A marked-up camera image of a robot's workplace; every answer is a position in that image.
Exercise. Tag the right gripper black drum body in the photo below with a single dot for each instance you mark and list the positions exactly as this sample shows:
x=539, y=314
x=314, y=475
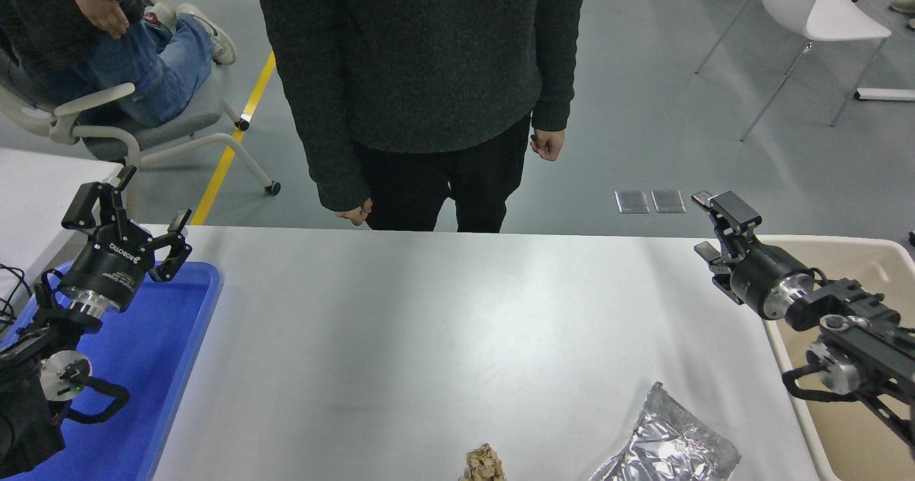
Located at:
x=765, y=274

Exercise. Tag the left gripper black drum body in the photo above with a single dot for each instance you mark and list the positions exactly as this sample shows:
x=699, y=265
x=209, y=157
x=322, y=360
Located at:
x=114, y=263

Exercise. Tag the silver foil tray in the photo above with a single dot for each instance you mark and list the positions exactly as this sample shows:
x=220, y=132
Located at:
x=665, y=445

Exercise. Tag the tan paper ball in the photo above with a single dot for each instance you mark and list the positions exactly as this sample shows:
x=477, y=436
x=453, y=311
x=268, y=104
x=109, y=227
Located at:
x=485, y=465

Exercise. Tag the person's right hand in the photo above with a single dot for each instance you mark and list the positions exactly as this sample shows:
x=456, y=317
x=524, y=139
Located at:
x=355, y=213

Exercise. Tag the person's hand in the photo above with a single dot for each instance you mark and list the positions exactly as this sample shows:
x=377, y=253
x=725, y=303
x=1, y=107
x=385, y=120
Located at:
x=104, y=15

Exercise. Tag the person's left hand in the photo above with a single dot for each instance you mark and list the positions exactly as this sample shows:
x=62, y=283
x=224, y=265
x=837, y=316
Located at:
x=547, y=145

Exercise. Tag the silver floor socket plate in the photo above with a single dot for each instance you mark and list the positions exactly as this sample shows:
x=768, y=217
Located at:
x=668, y=201
x=632, y=201

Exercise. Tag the blue plastic tray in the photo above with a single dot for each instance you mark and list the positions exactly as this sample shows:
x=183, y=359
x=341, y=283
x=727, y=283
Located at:
x=157, y=367

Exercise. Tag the large pale beige bin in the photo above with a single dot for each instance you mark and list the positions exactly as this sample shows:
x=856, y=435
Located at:
x=836, y=431

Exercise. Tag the white stand base bar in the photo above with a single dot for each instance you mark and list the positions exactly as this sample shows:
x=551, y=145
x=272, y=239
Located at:
x=886, y=94

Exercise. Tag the white shell chair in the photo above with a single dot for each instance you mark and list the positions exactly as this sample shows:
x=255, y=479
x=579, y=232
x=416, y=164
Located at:
x=836, y=20

